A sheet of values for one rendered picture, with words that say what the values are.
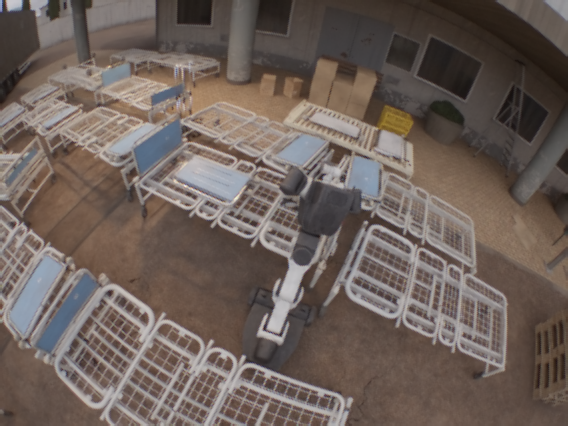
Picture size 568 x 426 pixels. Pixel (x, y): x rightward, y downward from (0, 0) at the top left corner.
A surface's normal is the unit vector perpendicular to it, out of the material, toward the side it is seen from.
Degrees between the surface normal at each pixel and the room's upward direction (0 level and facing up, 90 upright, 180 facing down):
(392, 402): 0
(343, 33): 90
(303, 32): 90
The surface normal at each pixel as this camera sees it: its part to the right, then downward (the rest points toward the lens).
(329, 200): 0.22, 0.28
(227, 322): 0.15, -0.66
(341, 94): -0.25, 0.70
